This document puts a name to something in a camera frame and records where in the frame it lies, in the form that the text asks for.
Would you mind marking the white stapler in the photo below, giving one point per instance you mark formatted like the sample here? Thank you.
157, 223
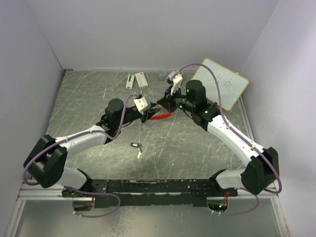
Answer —
130, 82

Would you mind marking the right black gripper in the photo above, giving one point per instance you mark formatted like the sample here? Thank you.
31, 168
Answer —
167, 101

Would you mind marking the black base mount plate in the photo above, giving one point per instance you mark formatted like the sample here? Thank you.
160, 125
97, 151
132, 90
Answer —
193, 192

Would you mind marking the small whiteboard wood frame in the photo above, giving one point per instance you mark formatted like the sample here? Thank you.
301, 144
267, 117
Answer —
231, 84

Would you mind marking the white staples box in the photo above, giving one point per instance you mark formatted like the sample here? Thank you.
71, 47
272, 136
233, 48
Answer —
141, 80

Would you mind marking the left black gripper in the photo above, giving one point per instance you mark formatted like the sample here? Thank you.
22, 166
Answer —
148, 113

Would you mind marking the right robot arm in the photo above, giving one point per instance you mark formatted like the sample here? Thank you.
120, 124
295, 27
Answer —
261, 164

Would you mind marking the black key tag with key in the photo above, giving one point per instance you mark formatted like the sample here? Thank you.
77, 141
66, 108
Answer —
137, 145

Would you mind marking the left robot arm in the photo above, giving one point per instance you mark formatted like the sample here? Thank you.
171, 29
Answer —
47, 161

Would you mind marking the clear paperclip jar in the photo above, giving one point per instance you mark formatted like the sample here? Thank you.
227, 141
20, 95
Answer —
162, 74

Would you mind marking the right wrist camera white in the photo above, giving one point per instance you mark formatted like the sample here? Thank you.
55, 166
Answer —
175, 82

